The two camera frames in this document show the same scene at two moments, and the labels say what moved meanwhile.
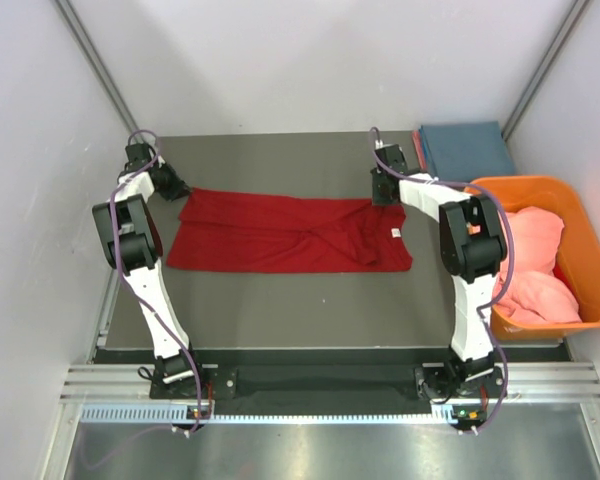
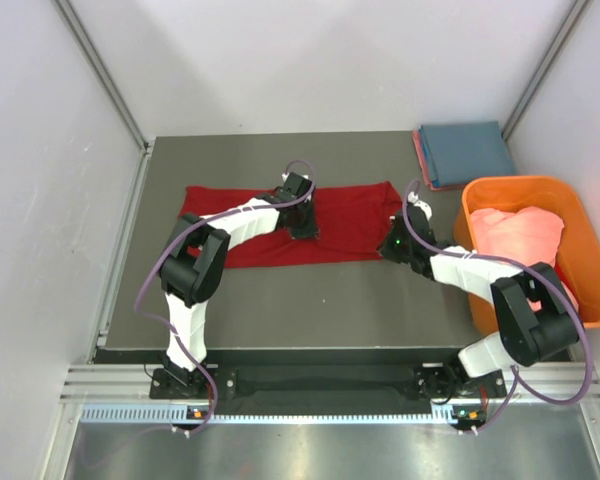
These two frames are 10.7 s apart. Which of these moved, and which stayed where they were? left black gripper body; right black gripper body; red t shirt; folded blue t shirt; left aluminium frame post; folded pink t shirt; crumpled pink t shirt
Moved: left black gripper body; red t shirt; right black gripper body
Stayed: folded pink t shirt; crumpled pink t shirt; folded blue t shirt; left aluminium frame post
